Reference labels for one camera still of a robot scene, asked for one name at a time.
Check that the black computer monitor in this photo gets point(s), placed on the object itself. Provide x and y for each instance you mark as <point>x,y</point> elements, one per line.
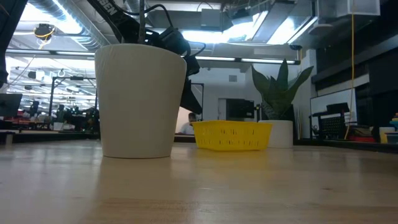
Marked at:
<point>9,104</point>

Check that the black wall screen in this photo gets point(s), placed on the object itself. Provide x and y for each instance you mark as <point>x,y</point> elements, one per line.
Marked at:
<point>239,109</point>

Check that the black background rig frame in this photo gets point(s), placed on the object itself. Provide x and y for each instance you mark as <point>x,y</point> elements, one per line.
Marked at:
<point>202,93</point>
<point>74,77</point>

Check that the yellow plastic basket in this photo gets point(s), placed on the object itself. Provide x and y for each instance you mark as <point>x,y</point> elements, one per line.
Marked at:
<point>231,137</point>

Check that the large leafy plant white pot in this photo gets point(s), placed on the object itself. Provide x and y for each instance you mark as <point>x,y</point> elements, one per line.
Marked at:
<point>140,102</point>

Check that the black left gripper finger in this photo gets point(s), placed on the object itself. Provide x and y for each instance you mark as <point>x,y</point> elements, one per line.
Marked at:
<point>191,99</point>

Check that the red flat item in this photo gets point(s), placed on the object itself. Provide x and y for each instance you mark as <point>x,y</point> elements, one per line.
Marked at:
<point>360,139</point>

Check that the grey blue tub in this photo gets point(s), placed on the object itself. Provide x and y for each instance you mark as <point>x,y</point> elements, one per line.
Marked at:
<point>392,138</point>

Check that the pale yellow tub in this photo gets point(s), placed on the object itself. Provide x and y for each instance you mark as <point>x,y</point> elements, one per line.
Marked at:
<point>384,132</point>

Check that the person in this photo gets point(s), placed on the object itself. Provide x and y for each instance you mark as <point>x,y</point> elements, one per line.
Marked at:
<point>188,127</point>

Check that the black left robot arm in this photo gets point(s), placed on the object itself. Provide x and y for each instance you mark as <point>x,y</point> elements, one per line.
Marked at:
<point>124,21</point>

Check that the black perforated rack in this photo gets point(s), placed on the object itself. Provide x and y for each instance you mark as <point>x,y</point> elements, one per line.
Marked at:
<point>334,124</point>

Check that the snake plant white pot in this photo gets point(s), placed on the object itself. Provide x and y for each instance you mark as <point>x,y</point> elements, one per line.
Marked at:
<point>280,93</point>

